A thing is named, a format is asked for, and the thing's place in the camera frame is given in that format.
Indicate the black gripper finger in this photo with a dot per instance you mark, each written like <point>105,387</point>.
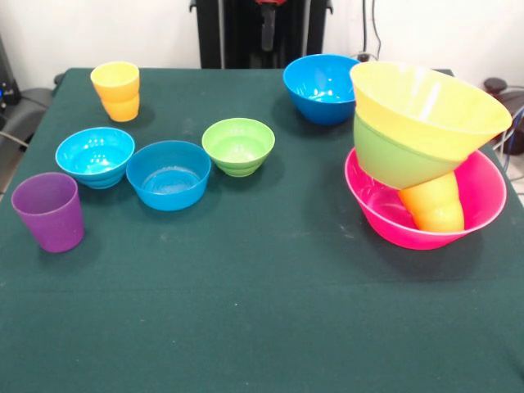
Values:
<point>268,28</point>

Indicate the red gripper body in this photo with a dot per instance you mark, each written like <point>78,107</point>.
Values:
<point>270,2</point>

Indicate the medium blue bowl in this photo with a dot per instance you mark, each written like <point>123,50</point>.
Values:
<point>315,90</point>

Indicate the large green bowl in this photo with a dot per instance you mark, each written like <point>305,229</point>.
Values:
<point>389,159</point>

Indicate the large orange bowl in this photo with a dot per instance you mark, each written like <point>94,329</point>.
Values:
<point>430,110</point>

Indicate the orange cup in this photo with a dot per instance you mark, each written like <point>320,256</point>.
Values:
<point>438,209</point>

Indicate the large pink bowl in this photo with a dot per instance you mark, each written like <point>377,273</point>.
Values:
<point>483,192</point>

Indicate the black computer tower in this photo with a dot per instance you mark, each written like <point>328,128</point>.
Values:
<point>8,82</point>

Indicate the black power plug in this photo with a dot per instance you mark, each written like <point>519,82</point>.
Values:
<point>362,57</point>

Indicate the small green bowl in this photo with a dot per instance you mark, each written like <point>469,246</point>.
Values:
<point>237,147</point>

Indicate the yellow cup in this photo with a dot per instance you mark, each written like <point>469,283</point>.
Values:
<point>116,94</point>

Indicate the dark blue bowl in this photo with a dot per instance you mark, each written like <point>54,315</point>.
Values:
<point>168,180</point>

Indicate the small light blue bowl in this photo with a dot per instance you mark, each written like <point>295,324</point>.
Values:
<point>96,157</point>

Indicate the purple cup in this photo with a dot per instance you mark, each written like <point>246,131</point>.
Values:
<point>49,217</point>

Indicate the dark green tablecloth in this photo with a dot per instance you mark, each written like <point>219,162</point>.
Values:
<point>123,307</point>

